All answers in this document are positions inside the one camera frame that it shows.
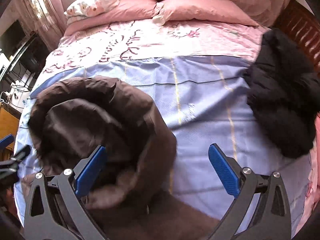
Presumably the brown hooded puffer jacket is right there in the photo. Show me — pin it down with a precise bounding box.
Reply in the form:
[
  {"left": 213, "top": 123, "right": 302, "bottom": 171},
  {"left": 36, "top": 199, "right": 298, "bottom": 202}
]
[{"left": 28, "top": 76, "right": 218, "bottom": 239}]

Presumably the white floral paper bag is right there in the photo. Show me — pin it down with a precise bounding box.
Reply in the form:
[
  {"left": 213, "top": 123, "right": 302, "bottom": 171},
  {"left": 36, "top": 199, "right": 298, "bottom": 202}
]
[{"left": 8, "top": 84, "right": 30, "bottom": 111}]

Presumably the black desk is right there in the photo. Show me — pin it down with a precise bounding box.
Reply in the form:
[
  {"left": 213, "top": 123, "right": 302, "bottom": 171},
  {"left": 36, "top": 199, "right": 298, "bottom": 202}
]
[{"left": 1, "top": 32, "right": 49, "bottom": 92}]

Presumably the black puffer jacket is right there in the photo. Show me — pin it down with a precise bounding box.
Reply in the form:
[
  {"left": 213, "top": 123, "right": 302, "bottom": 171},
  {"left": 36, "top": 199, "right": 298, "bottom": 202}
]
[{"left": 244, "top": 28, "right": 319, "bottom": 159}]

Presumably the black computer monitor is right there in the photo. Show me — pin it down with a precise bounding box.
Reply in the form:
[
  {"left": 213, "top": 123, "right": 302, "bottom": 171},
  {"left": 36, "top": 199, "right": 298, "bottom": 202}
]
[{"left": 1, "top": 20, "right": 25, "bottom": 58}]

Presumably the blue and pink bedspread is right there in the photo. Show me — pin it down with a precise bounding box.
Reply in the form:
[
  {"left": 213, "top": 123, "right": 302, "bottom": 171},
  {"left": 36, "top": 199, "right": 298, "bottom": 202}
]
[{"left": 14, "top": 20, "right": 319, "bottom": 239}]

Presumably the pink floral curtain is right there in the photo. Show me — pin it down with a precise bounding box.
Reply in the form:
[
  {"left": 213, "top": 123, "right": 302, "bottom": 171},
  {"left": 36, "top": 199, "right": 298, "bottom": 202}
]
[{"left": 10, "top": 0, "right": 293, "bottom": 52}]

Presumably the white patterned pillow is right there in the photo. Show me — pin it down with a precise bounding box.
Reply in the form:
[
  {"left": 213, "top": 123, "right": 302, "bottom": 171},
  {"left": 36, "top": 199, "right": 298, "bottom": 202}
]
[{"left": 64, "top": 0, "right": 120, "bottom": 18}]

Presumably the dark wooden headboard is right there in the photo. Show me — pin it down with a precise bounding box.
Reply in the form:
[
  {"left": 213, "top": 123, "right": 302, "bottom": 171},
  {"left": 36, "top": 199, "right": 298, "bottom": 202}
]
[{"left": 273, "top": 0, "right": 320, "bottom": 73}]

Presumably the pink pillow left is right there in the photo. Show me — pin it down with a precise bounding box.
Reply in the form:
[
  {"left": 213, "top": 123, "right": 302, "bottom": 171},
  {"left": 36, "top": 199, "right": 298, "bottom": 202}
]
[{"left": 64, "top": 0, "right": 163, "bottom": 36}]

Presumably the pink pillow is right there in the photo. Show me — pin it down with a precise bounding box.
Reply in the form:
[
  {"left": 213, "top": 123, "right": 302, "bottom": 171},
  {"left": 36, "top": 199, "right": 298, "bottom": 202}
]
[
  {"left": 152, "top": 0, "right": 259, "bottom": 26},
  {"left": 64, "top": 0, "right": 163, "bottom": 36}
]

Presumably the pink pillow right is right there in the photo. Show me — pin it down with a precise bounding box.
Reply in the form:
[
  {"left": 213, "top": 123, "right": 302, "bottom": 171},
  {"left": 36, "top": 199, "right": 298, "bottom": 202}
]
[{"left": 152, "top": 0, "right": 259, "bottom": 26}]

